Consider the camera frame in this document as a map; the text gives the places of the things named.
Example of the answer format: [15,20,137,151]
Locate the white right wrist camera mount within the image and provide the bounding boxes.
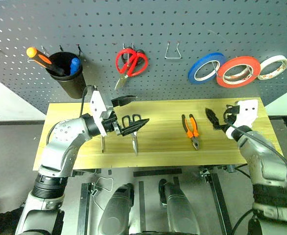
[225,98,259,140]

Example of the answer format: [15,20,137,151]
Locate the grey right robot leg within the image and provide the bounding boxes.
[158,179,201,235]

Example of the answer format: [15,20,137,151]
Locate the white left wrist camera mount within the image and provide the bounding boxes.
[89,85,114,137]

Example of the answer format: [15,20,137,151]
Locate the grey robot leg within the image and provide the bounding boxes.
[98,183,135,235]
[158,179,201,235]

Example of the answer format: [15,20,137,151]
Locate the bent wire hook with clip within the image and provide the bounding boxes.
[91,176,115,212]

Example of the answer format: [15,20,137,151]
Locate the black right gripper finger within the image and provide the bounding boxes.
[223,104,240,118]
[205,107,220,130]

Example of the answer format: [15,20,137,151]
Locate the blue handled tool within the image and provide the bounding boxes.
[69,57,82,75]

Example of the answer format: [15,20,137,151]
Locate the black metal table frame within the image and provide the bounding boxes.
[71,165,234,235]

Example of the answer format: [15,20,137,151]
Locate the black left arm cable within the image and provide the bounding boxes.
[79,85,96,117]

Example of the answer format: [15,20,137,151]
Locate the red handled scissors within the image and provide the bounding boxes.
[114,48,149,91]

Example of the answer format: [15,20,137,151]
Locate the orange black pliers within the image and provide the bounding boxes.
[181,114,201,151]

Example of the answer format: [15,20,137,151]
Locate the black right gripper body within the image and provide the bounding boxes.
[213,115,238,133]

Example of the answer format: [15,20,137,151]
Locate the black cup holder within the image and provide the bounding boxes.
[45,51,87,99]

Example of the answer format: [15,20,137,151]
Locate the trapezoid wire hook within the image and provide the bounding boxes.
[165,41,183,60]

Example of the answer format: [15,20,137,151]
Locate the white tape roll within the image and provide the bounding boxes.
[257,55,287,81]

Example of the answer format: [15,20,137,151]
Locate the grey metal pegboard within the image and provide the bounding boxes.
[0,0,287,116]

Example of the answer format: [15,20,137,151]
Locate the black handled scissors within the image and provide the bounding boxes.
[121,114,143,157]

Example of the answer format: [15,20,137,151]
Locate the orange black handled screwdriver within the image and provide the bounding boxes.
[26,47,66,77]

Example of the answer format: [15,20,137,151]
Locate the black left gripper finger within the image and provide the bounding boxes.
[120,118,150,137]
[111,95,138,108]

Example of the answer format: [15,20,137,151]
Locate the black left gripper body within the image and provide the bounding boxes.
[101,109,122,135]

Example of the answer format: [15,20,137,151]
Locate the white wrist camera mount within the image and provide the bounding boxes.
[89,85,114,137]
[225,98,259,140]

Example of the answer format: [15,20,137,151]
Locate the blue tape roll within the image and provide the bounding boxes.
[188,52,227,85]

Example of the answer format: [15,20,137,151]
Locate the red tape roll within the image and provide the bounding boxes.
[216,56,262,89]

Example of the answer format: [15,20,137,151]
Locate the grey left robot leg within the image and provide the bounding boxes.
[98,183,135,235]

